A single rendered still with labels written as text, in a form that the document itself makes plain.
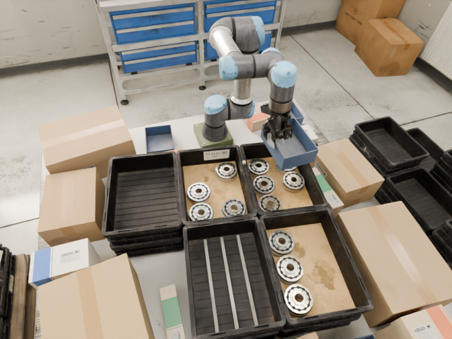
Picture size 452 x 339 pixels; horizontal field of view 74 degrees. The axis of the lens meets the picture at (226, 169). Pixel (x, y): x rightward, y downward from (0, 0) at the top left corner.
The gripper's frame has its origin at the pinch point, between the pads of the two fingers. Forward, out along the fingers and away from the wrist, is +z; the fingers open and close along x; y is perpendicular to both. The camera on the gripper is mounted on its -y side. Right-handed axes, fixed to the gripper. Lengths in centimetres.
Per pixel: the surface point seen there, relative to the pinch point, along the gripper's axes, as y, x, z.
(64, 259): 12, -87, 18
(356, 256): 44, 18, 27
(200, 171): -17.5, -27.8, 26.8
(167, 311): 38, -56, 32
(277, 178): -2.6, 6.4, 29.3
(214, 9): -198, 34, 34
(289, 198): 9.4, 6.9, 29.3
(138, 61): -195, -43, 66
